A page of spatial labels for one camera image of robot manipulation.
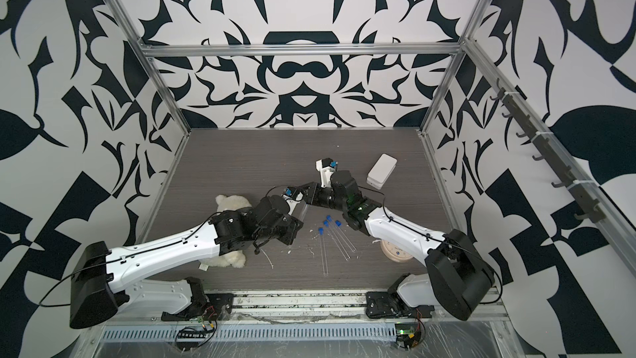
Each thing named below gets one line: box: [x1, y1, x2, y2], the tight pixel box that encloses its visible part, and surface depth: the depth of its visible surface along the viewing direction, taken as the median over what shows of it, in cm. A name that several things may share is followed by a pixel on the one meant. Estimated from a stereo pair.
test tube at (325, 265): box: [318, 227, 329, 277], surface depth 86 cm
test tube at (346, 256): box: [322, 219, 352, 262], surface depth 89 cm
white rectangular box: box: [366, 153, 398, 190], surface depth 104 cm
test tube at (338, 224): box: [334, 219, 357, 253], surface depth 90 cm
